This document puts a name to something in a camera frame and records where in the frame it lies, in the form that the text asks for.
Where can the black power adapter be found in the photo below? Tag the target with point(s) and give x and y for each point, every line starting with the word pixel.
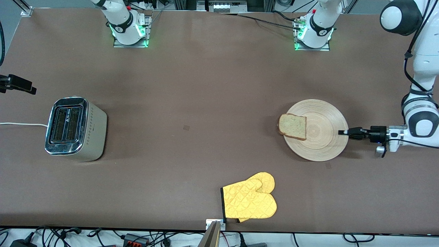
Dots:
pixel 22 243

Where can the silver two-slot toaster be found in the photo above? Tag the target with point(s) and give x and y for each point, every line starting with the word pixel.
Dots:
pixel 92 137

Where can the round wooden plate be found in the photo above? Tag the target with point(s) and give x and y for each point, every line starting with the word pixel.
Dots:
pixel 320 137

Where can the silver edge bracket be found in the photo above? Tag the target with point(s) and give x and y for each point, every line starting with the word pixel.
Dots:
pixel 208 223

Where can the black connector with orange levers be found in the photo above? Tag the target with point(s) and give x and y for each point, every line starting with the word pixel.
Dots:
pixel 135 240

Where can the tan camera mount post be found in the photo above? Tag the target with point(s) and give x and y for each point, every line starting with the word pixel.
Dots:
pixel 211 236

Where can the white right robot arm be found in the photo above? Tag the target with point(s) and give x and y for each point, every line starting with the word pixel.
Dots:
pixel 121 24

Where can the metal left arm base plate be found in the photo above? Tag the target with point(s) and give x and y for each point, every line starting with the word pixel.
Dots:
pixel 327 48

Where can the white power strip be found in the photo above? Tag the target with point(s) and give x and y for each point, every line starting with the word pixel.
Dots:
pixel 221 7

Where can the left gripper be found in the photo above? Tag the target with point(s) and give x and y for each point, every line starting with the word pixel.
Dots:
pixel 378 132

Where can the yellow quilted oven mitt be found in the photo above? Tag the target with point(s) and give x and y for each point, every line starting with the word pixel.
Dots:
pixel 267 180
pixel 247 202

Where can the brown bread slice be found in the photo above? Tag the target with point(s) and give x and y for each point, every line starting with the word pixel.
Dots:
pixel 293 126

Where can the dark aluminium frame post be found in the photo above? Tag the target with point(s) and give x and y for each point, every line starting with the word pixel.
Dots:
pixel 181 4

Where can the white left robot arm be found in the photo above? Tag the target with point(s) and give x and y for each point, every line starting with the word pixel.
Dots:
pixel 423 61

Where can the silver aluminium profile bar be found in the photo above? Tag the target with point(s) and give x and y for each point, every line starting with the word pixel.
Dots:
pixel 22 4

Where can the silver corner bracket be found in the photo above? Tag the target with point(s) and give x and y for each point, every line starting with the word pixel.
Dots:
pixel 26 12

